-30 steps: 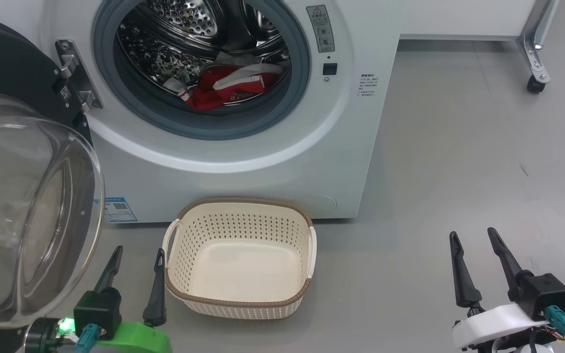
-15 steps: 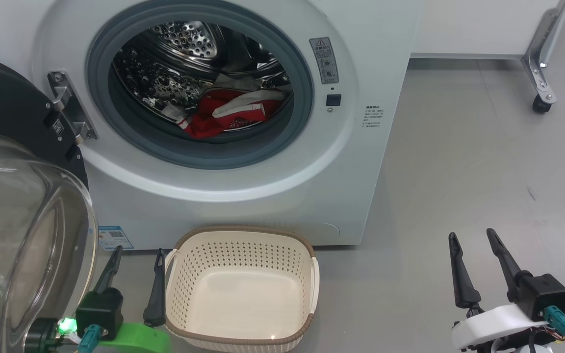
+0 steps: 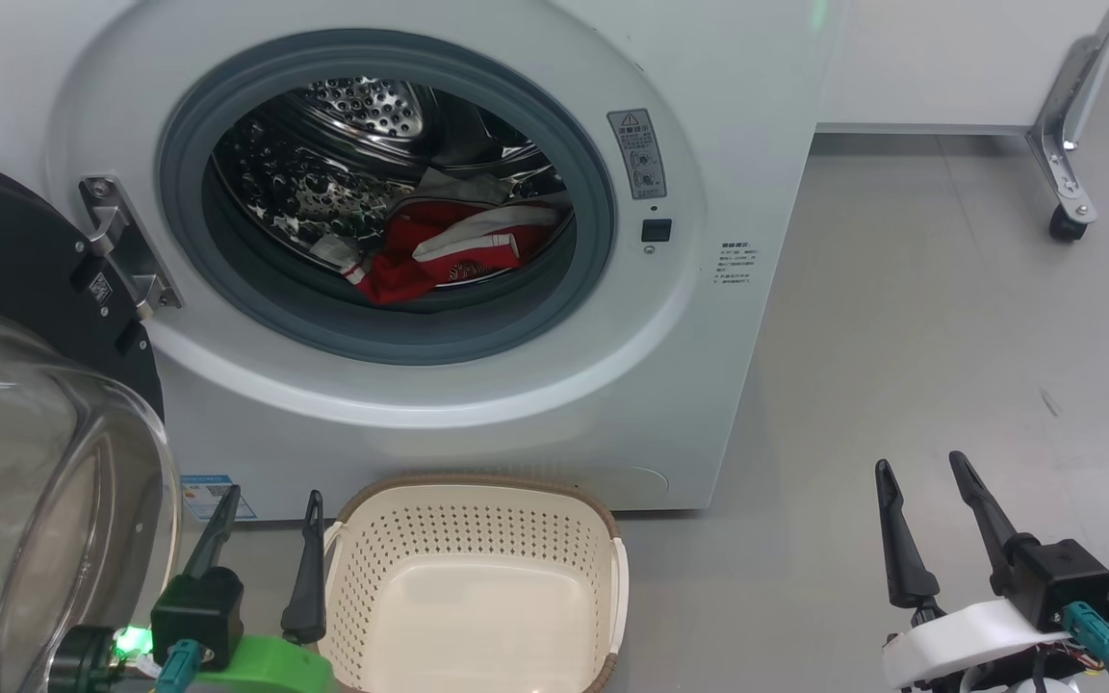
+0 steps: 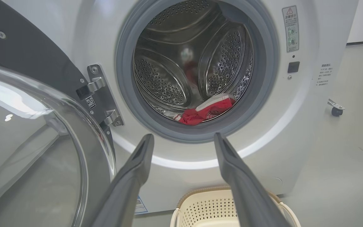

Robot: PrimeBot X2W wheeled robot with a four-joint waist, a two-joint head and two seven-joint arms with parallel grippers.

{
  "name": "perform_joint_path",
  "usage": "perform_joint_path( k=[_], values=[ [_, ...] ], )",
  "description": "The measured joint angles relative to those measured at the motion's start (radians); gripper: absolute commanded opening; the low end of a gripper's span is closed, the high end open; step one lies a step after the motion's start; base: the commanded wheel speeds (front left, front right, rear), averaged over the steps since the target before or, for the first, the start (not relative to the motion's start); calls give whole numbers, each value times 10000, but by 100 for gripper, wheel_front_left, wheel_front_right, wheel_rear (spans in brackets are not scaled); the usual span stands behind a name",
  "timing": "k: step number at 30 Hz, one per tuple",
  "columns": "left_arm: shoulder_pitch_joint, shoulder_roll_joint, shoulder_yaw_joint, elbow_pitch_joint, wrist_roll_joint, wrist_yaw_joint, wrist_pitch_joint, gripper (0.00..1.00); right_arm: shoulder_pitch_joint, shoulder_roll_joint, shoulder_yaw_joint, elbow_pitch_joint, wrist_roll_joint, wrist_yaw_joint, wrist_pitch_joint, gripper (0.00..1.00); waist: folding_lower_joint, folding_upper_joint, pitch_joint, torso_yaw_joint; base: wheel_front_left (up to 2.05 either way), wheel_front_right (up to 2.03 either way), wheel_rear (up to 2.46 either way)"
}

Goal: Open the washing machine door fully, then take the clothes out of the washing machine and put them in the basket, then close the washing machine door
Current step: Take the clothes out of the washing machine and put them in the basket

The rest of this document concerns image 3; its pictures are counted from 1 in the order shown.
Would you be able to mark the round filter cover flap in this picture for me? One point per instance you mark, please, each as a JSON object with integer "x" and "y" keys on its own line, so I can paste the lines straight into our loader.
{"x": 646, "y": 486}

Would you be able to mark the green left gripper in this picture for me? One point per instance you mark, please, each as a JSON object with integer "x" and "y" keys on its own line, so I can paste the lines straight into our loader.
{"x": 270, "y": 664}

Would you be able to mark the washer drum opening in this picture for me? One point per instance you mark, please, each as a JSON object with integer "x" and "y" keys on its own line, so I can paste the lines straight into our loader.
{"x": 593, "y": 192}

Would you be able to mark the grey warning sticker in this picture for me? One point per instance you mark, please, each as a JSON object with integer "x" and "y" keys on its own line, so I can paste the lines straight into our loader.
{"x": 637, "y": 154}

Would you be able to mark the red and white garment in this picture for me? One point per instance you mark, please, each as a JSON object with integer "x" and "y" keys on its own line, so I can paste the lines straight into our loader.
{"x": 420, "y": 265}

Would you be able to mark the blue energy label sticker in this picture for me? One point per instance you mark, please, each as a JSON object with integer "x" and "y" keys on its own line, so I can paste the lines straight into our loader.
{"x": 213, "y": 496}

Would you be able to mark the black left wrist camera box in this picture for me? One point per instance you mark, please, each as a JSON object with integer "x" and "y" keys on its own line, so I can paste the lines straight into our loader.
{"x": 196, "y": 611}

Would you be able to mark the perforated steel washer drum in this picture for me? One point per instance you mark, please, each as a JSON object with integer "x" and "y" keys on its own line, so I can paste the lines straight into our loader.
{"x": 304, "y": 183}

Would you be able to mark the black door latch socket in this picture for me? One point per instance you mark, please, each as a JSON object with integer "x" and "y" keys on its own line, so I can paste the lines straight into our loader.
{"x": 657, "y": 230}

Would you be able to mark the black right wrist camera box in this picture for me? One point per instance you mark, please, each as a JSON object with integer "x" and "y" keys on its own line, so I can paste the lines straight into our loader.
{"x": 1055, "y": 577}

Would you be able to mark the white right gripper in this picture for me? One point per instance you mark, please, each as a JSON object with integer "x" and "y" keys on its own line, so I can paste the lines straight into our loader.
{"x": 968, "y": 635}

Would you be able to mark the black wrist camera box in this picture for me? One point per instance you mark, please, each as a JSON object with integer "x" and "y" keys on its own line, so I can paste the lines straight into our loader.
{"x": 1055, "y": 577}
{"x": 196, "y": 611}

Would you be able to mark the cream perforated laundry basket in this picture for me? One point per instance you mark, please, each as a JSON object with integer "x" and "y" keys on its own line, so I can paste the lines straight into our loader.
{"x": 477, "y": 606}

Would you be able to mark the white front-load washing machine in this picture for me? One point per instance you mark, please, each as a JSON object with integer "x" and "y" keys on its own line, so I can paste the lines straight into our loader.
{"x": 709, "y": 404}

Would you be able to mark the silver metal door hinge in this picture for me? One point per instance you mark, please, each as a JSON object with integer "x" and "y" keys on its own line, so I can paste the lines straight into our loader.
{"x": 126, "y": 250}

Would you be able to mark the white partition panel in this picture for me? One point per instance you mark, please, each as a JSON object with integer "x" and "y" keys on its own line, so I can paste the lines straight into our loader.
{"x": 949, "y": 58}

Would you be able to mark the black caster wheel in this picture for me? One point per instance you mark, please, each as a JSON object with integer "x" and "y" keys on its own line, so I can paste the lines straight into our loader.
{"x": 1067, "y": 224}

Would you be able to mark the silver metal partition leg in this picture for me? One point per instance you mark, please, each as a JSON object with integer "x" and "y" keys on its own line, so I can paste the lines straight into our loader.
{"x": 1060, "y": 125}

